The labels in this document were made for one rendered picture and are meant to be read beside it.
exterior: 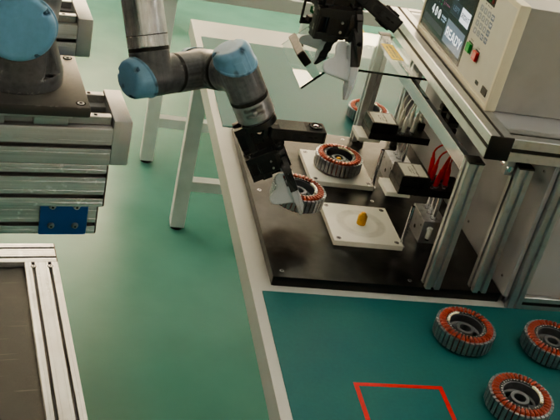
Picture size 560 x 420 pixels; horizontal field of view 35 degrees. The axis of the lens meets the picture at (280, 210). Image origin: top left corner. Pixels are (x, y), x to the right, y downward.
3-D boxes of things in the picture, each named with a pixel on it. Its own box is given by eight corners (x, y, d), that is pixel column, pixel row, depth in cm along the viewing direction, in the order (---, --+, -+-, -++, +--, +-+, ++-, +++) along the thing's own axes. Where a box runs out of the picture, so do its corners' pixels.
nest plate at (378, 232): (332, 245, 181) (334, 240, 181) (318, 206, 194) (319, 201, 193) (402, 251, 185) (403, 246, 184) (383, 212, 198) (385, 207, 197)
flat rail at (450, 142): (465, 178, 164) (470, 163, 163) (379, 50, 216) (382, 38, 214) (471, 178, 164) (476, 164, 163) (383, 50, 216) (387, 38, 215)
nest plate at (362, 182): (310, 184, 202) (311, 180, 201) (298, 152, 214) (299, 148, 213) (372, 191, 205) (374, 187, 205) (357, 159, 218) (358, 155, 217)
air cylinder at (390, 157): (387, 184, 209) (393, 164, 207) (378, 169, 216) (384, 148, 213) (407, 187, 211) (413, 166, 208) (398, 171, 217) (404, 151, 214)
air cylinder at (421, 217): (417, 242, 189) (424, 220, 187) (407, 223, 196) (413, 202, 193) (438, 244, 191) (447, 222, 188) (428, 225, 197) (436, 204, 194)
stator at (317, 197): (273, 211, 177) (278, 195, 175) (265, 182, 186) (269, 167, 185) (326, 219, 180) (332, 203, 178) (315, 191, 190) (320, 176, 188)
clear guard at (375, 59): (300, 88, 186) (306, 62, 183) (281, 45, 206) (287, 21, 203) (444, 107, 194) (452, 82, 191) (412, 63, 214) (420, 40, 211)
